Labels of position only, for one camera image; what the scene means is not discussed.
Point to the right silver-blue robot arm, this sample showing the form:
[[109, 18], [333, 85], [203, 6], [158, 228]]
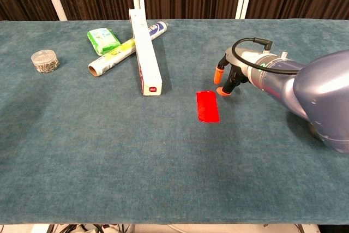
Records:
[[321, 94]]

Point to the long white cardboard box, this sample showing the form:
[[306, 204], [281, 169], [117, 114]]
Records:
[[145, 53]]

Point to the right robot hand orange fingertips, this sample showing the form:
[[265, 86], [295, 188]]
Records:
[[240, 55]]

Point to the clear round jar of screws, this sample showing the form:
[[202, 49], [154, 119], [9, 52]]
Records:
[[45, 62]]

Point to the teal table cloth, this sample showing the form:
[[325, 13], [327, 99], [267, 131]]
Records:
[[109, 148]]

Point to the green tissue pack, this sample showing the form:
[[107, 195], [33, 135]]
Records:
[[103, 39]]

